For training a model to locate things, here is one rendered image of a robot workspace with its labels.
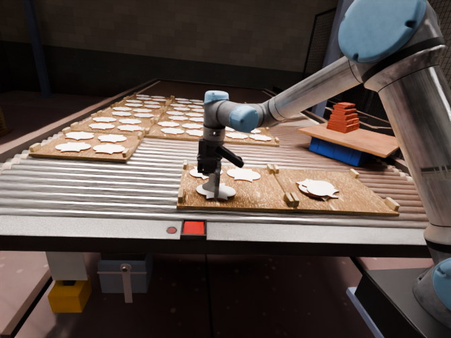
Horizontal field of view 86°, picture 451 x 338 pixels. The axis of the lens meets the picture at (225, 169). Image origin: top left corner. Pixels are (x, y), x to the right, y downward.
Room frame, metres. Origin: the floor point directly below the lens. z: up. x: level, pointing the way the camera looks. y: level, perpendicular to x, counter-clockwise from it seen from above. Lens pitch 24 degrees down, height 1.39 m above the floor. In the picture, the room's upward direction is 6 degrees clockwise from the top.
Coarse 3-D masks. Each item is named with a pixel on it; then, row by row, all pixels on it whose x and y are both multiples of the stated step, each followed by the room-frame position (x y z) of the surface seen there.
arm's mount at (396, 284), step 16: (368, 272) 0.45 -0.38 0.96; (384, 272) 0.45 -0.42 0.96; (400, 272) 0.46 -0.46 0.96; (416, 272) 0.47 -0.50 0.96; (368, 288) 0.43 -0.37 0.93; (384, 288) 0.40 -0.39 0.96; (400, 288) 0.41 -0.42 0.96; (368, 304) 0.41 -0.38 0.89; (384, 304) 0.38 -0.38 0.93; (400, 304) 0.36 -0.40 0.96; (416, 304) 0.37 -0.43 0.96; (384, 320) 0.37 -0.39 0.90; (400, 320) 0.34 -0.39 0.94; (416, 320) 0.33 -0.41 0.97; (432, 320) 0.33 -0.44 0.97; (384, 336) 0.35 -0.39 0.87; (400, 336) 0.33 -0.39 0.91; (416, 336) 0.30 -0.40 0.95; (432, 336) 0.30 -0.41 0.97; (448, 336) 0.30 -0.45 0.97
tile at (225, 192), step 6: (198, 186) 0.79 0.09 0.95; (222, 186) 0.82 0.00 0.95; (228, 186) 0.83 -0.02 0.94; (198, 192) 0.75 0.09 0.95; (204, 192) 0.75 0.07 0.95; (210, 192) 0.76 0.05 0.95; (222, 192) 0.77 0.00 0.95; (228, 192) 0.78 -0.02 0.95; (234, 192) 0.79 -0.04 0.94; (210, 198) 0.73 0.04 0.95; (222, 198) 0.74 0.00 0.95
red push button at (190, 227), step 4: (184, 224) 0.59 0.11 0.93; (188, 224) 0.59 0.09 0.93; (192, 224) 0.59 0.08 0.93; (196, 224) 0.60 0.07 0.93; (200, 224) 0.60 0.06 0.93; (184, 228) 0.57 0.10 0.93; (188, 228) 0.57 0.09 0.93; (192, 228) 0.57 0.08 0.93; (196, 228) 0.58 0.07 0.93; (200, 228) 0.58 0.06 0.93; (184, 232) 0.55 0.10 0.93; (188, 232) 0.56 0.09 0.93; (192, 232) 0.56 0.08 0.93; (196, 232) 0.56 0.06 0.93; (200, 232) 0.56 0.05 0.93
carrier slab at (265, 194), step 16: (224, 176) 0.93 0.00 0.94; (272, 176) 0.98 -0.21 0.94; (192, 192) 0.77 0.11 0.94; (240, 192) 0.80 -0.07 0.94; (256, 192) 0.82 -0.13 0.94; (272, 192) 0.83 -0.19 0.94; (192, 208) 0.68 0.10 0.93; (208, 208) 0.69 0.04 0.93; (224, 208) 0.70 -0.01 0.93; (240, 208) 0.70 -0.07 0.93; (256, 208) 0.71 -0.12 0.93; (272, 208) 0.72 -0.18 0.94; (288, 208) 0.73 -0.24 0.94
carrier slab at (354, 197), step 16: (288, 176) 1.00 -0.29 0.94; (304, 176) 1.02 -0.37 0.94; (320, 176) 1.04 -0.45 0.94; (336, 176) 1.06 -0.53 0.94; (352, 192) 0.91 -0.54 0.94; (368, 192) 0.93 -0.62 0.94; (304, 208) 0.74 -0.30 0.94; (320, 208) 0.76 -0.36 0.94; (336, 208) 0.77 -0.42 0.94; (352, 208) 0.78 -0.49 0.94; (368, 208) 0.79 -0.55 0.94; (384, 208) 0.81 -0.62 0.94
